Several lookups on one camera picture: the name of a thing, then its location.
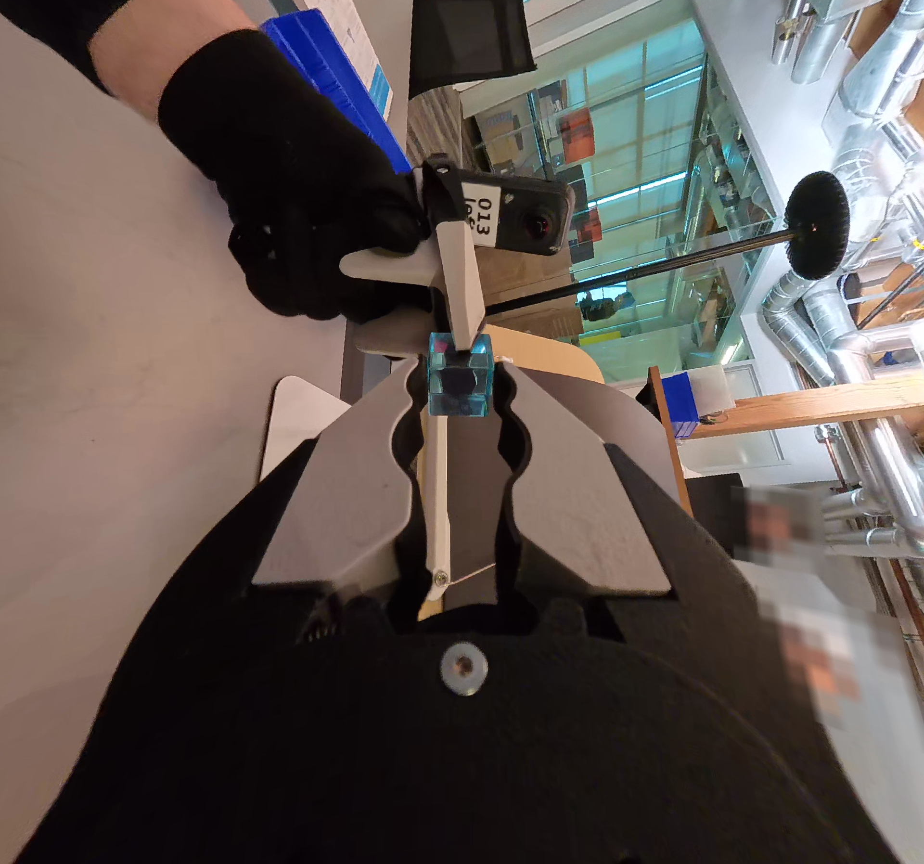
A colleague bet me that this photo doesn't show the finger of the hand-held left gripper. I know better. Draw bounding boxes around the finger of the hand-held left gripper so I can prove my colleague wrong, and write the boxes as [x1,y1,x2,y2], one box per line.
[433,221,487,356]

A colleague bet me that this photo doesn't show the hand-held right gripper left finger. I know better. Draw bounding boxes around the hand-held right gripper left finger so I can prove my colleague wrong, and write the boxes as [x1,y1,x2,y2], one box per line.
[251,357,428,594]

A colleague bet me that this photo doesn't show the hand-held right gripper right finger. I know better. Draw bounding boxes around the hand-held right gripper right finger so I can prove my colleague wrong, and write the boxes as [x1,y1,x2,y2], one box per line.
[495,361,675,598]

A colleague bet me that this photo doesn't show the translucent blue cube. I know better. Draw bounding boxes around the translucent blue cube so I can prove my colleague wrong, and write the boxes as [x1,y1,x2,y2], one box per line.
[427,332,493,419]

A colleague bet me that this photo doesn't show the blue plastic bin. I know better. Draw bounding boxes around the blue plastic bin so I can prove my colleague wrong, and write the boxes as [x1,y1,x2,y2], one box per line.
[258,7,414,175]

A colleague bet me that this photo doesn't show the person's left hand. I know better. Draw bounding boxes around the person's left hand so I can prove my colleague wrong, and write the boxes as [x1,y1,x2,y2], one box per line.
[157,28,436,323]

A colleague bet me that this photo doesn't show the brown cardboard box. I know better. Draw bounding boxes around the brown cardboard box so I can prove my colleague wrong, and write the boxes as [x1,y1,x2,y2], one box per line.
[473,246,582,338]

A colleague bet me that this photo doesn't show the orange 3d printer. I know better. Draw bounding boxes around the orange 3d printer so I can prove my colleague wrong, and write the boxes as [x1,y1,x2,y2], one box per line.
[559,108,596,165]

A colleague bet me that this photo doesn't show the white metal stand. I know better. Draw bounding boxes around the white metal stand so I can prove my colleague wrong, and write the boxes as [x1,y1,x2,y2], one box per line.
[258,375,454,604]

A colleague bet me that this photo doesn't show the black board with wooden edge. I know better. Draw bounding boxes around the black board with wooden edge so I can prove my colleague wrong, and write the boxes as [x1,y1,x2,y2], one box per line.
[448,324,695,591]

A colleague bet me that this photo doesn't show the blue storage box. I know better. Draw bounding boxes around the blue storage box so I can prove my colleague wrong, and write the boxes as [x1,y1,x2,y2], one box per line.
[660,372,700,440]

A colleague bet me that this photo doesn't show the black mesh office chair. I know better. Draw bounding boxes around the black mesh office chair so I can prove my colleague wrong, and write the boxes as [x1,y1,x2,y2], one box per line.
[408,0,539,101]

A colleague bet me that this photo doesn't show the black floor lamp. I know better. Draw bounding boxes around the black floor lamp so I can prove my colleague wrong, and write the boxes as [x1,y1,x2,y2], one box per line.
[484,169,851,318]

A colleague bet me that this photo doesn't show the wooden post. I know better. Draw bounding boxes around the wooden post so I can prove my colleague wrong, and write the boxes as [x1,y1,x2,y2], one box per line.
[647,366,924,440]

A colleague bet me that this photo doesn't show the silver ventilation duct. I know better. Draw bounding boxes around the silver ventilation duct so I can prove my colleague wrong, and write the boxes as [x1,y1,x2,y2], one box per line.
[758,268,924,562]
[776,0,924,85]

